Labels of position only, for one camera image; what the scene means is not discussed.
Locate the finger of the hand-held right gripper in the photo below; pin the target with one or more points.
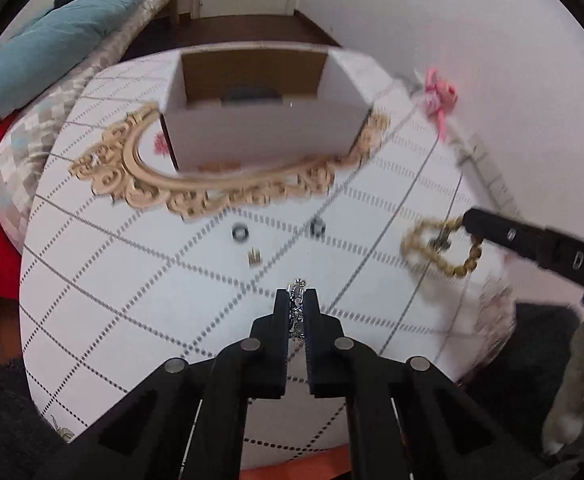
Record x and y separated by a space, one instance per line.
502 232

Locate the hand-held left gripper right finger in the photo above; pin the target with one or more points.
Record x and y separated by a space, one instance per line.
312 312

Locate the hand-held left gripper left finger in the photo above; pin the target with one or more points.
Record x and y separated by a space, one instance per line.
282 312

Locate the dark grey rug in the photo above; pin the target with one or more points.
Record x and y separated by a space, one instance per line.
517 360

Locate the white checked tablecloth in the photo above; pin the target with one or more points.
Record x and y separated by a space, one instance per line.
172 285

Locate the beige furry object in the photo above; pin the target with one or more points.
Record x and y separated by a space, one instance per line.
579 385

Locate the pink ribbon bow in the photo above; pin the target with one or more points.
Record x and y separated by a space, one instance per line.
440 96

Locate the white cardboard box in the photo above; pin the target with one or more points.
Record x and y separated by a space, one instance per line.
267 130

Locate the ornate gold framed mirror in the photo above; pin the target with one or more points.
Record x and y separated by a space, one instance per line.
132 160

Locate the teal blanket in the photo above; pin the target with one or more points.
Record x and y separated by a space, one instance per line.
62 35

